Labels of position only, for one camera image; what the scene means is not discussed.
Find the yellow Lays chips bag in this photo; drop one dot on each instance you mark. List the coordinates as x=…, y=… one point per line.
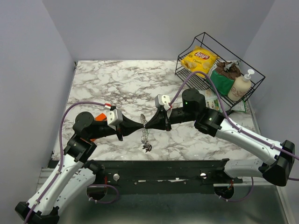
x=199, y=59

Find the cream pump lotion bottle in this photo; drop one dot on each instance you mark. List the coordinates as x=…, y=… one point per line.
x=241, y=85

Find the metal disc with keyrings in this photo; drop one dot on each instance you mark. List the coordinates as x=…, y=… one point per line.
x=145, y=133

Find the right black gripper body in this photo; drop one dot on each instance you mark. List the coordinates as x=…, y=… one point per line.
x=178, y=115

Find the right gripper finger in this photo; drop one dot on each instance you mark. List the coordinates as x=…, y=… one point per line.
x=157, y=123
x=160, y=117

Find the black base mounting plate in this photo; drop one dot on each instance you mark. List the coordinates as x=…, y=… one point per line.
x=161, y=177

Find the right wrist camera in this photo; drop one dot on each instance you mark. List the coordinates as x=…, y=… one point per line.
x=162, y=101

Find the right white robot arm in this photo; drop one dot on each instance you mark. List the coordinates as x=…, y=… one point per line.
x=274, y=159

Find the black wire basket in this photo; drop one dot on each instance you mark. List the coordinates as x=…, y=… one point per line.
x=200, y=82

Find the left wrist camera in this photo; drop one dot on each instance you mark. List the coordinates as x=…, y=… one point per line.
x=114, y=118

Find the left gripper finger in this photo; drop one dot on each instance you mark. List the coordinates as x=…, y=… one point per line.
x=127, y=130
x=128, y=123

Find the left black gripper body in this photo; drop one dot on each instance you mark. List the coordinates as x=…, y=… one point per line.
x=103, y=131

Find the green brown snack bag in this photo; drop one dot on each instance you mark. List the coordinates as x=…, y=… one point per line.
x=223, y=75

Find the orange razor box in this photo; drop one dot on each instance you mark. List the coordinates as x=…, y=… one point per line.
x=101, y=117

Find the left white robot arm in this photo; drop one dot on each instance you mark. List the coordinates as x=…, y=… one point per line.
x=74, y=171

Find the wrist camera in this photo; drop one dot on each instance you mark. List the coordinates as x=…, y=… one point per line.
x=162, y=101
x=114, y=118

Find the green white snack packet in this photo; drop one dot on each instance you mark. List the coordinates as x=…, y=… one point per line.
x=213, y=102

